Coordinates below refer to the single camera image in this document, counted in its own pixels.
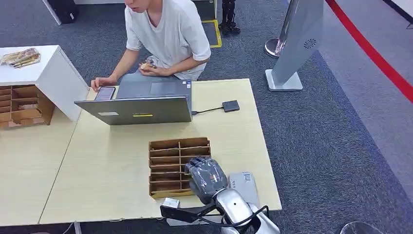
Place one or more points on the person's right hand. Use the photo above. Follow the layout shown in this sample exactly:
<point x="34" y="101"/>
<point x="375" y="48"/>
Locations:
<point x="103" y="82"/>

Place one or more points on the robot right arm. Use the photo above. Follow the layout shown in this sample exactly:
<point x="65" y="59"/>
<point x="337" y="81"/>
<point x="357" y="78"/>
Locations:
<point x="235" y="206"/>

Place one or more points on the red floor strip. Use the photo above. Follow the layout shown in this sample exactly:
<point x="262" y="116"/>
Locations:
<point x="371" y="51"/>

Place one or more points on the black adapter box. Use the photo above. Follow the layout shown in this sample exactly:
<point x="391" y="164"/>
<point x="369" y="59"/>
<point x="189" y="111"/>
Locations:
<point x="231" y="106"/>

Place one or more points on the small stack of cards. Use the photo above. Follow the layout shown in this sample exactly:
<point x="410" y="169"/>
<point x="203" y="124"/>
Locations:
<point x="146" y="65"/>

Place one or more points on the yellow floor tape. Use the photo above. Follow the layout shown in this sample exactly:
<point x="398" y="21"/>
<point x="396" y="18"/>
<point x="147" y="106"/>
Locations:
<point x="217" y="32"/>

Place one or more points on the black smartphone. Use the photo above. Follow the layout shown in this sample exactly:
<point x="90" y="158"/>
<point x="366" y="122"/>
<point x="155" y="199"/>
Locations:
<point x="105" y="93"/>

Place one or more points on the grey laptop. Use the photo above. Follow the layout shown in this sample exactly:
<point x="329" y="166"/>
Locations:
<point x="145" y="109"/>

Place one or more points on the grey kiosk stand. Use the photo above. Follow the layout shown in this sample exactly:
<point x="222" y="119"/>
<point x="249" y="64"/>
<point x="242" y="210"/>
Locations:
<point x="296" y="42"/>

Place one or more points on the pile of printed cards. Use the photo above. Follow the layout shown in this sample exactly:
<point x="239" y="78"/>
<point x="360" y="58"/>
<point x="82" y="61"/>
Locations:
<point x="21" y="58"/>

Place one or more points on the black robot legs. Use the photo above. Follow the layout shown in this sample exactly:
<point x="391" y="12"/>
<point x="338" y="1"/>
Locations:
<point x="229" y="19"/>

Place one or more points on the person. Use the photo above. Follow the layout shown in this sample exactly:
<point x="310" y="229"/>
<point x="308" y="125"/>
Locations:
<point x="171" y="35"/>

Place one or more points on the grey card reader device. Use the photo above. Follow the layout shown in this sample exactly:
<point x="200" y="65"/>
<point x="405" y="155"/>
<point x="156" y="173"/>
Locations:
<point x="245" y="187"/>

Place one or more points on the person's left hand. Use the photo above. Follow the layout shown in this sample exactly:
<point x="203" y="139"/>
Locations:
<point x="158" y="71"/>

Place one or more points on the wooden slotted card box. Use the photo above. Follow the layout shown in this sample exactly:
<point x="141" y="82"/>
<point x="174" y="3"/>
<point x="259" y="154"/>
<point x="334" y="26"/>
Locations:
<point x="167" y="161"/>

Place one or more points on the black camera bracket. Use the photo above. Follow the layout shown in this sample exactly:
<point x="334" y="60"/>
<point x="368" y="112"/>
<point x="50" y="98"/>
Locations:
<point x="187" y="213"/>

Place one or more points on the white cabinet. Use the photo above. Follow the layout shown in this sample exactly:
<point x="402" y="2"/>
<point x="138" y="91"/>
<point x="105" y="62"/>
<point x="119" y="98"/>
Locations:
<point x="55" y="77"/>

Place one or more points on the white desk rail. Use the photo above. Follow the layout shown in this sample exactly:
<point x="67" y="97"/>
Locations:
<point x="193" y="222"/>

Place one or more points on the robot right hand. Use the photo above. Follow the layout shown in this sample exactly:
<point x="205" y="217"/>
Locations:
<point x="206" y="177"/>

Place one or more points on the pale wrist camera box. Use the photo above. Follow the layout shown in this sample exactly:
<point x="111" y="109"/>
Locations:
<point x="171" y="202"/>

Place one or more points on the chrome stanchion post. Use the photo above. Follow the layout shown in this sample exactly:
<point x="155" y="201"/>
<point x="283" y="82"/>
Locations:
<point x="274" y="46"/>

